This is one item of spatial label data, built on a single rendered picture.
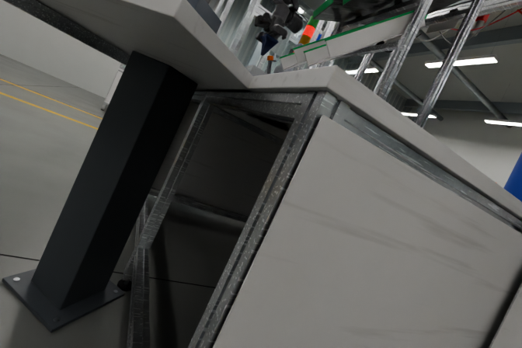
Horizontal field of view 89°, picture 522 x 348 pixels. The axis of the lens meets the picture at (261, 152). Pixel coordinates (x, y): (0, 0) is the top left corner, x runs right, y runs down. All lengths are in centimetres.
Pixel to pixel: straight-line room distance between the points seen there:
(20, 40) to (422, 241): 954
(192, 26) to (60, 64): 900
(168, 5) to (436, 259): 62
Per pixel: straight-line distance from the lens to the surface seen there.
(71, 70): 931
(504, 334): 96
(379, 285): 54
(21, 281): 121
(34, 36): 955
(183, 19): 39
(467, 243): 70
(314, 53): 81
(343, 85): 36
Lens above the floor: 73
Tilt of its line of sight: 2 degrees down
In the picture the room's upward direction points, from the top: 25 degrees clockwise
